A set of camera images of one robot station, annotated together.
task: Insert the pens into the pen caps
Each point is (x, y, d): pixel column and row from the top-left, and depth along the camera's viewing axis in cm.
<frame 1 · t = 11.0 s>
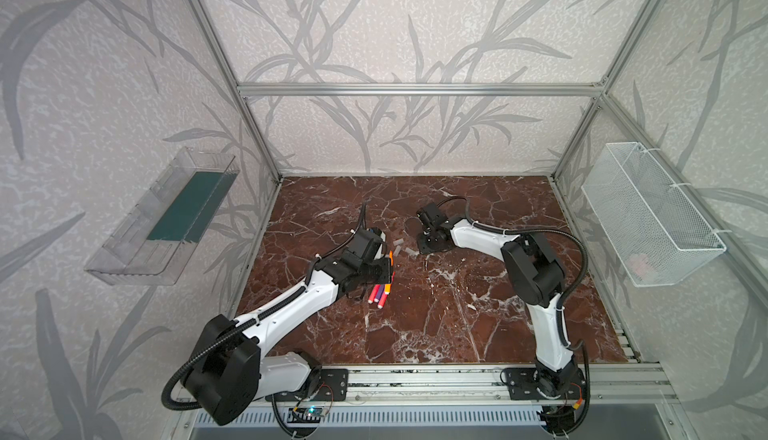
left hand: (397, 262, 83), fingers closed
right hand: (424, 236, 101), fingers closed
pink marker pen: (373, 293, 90), on the table
red pink marker pen: (382, 301, 88), on the table
orange marker pen right: (387, 288, 82), point 10 cm above the table
clear pen cap: (411, 252, 101), on the table

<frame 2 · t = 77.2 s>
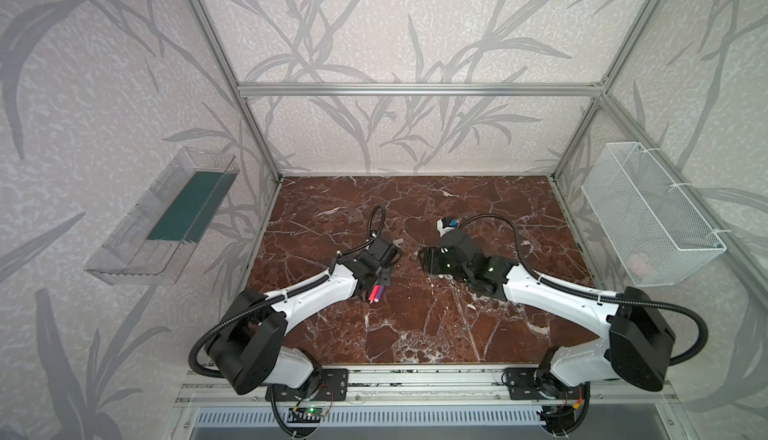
left hand: (384, 261, 88), fingers open
right hand: (425, 245, 83), fingers open
purple marker pen lower: (379, 293, 91), on the table
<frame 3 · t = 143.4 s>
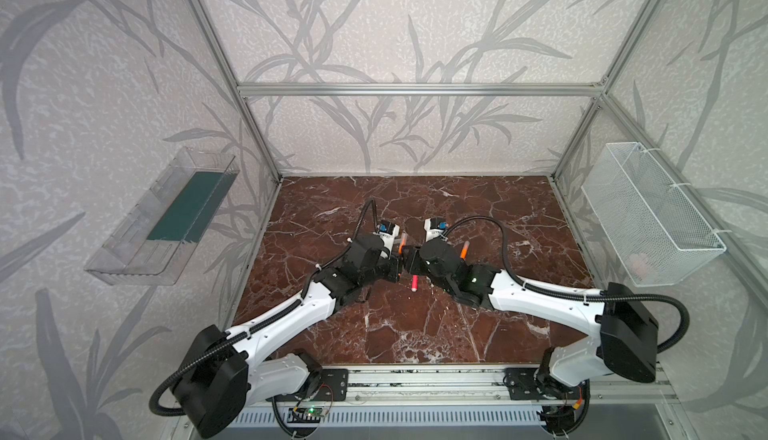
left hand: (410, 250, 80), fingers closed
right hand: (405, 241, 79), fingers open
pink marker pen: (414, 283, 93), on the table
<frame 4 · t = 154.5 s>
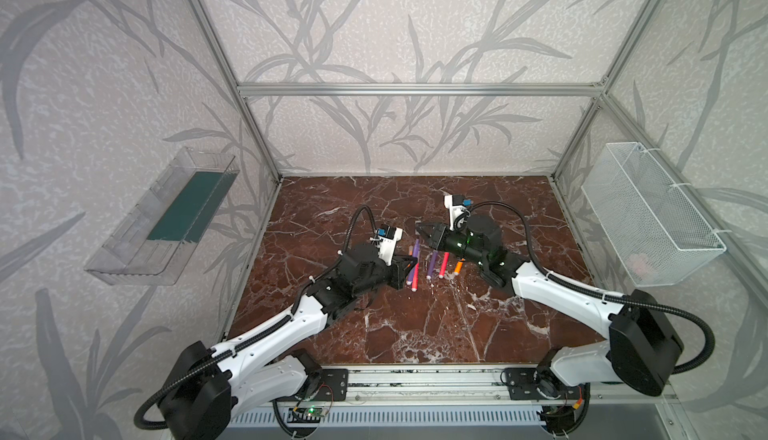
left hand: (420, 254, 75), fingers closed
right hand: (416, 218, 76), fingers closed
